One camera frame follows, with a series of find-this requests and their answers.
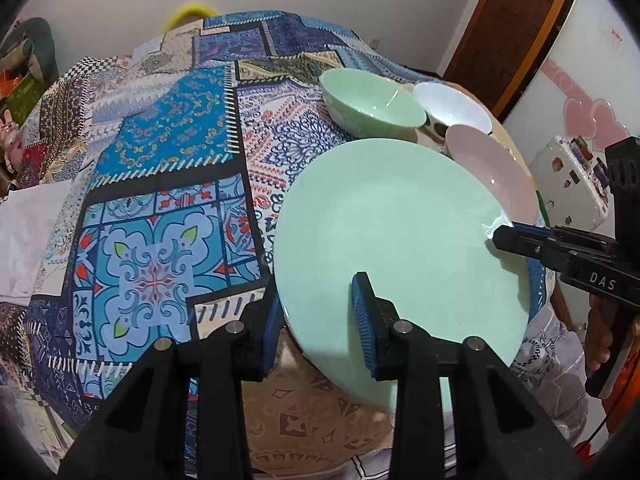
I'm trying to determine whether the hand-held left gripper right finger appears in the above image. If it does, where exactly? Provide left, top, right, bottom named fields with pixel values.
left=351, top=271, right=583, bottom=480

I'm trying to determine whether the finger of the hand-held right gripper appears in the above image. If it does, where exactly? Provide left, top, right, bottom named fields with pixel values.
left=510, top=222, right=621, bottom=248
left=492, top=226, right=568, bottom=267

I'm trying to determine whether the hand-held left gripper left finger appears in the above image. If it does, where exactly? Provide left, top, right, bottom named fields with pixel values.
left=59, top=280, right=286, bottom=480

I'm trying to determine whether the pink plate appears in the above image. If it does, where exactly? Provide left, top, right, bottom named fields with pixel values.
left=445, top=125, right=541, bottom=226

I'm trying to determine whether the green plate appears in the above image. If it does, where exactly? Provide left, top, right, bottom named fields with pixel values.
left=273, top=138, right=532, bottom=413

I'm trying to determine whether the white bowl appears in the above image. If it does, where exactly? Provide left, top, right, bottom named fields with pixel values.
left=412, top=81, right=493, bottom=136

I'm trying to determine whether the green bowl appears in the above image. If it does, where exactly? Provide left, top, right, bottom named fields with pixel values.
left=320, top=68, right=428, bottom=139

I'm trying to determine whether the person's right hand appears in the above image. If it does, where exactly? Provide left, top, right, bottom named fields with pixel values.
left=585, top=292, right=623, bottom=376

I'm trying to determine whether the white sticker-covered case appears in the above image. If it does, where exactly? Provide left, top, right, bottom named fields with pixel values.
left=527, top=135, right=613, bottom=233

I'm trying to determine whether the beige round mat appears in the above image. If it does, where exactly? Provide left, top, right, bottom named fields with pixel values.
left=410, top=110, right=448, bottom=148

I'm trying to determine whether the white cabinet with pink hearts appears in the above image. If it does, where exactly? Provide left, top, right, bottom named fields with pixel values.
left=502, top=0, right=640, bottom=161

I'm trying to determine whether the patchwork printed blanket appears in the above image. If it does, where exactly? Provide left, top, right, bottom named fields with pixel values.
left=0, top=9, right=551, bottom=480

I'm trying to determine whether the brown wooden door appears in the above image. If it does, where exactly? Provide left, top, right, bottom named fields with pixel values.
left=442, top=0, right=583, bottom=121

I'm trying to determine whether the white cloth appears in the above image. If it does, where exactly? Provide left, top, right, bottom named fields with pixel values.
left=0, top=177, right=73, bottom=306

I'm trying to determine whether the pink bunny toy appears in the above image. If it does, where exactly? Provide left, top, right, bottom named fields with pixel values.
left=0, top=112, right=23, bottom=161

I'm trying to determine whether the yellow foam tube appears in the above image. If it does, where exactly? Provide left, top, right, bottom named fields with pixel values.
left=161, top=2, right=218, bottom=31

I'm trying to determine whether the green cardboard box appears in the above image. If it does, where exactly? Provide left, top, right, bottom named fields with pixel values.
left=0, top=72, right=51, bottom=126

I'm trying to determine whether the grey stuffed toy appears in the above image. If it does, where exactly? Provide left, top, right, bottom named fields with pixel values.
left=0, top=16, right=57, bottom=83

